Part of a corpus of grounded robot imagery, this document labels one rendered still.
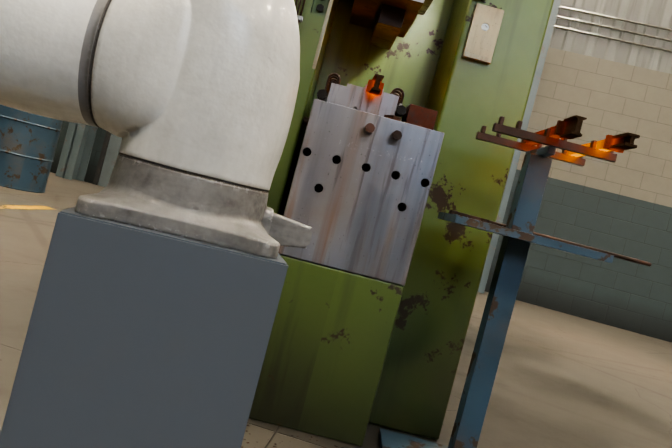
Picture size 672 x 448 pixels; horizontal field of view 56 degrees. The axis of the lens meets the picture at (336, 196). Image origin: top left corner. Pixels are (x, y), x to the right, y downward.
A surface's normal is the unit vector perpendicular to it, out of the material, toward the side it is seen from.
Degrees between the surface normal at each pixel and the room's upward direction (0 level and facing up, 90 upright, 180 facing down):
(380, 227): 90
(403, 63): 90
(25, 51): 111
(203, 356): 90
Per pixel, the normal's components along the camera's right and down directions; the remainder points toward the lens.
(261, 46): 0.58, 0.07
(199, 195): 0.31, -0.03
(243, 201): 0.77, 0.11
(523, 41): 0.04, 0.01
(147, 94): -0.12, 0.18
